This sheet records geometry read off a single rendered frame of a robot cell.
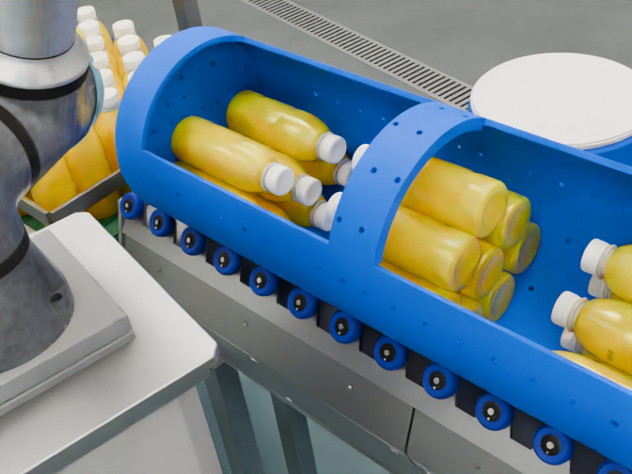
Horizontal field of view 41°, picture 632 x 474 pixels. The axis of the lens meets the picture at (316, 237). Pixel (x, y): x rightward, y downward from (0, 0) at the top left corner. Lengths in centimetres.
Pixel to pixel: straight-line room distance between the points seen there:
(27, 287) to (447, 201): 45
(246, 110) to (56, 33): 49
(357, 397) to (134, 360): 38
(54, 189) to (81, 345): 58
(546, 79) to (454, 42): 237
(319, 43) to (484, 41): 73
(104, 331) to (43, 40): 28
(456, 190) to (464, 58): 272
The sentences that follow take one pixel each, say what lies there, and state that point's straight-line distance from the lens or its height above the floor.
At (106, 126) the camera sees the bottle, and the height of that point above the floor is 105.
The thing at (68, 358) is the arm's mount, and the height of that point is 117.
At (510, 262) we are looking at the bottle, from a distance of 107.
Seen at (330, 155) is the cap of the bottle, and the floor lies 110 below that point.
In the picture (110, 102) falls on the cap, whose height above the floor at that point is 108.
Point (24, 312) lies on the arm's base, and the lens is 83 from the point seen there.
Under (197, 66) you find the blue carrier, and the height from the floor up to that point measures 117.
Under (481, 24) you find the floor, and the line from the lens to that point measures 393.
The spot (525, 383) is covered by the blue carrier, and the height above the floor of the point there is 109.
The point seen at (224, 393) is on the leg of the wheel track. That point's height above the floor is 55.
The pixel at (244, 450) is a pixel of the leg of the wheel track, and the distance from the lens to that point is 174.
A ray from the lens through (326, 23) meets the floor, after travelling 404.
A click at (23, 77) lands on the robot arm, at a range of 81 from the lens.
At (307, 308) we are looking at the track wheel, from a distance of 112.
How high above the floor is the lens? 175
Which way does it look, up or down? 40 degrees down
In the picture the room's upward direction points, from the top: 8 degrees counter-clockwise
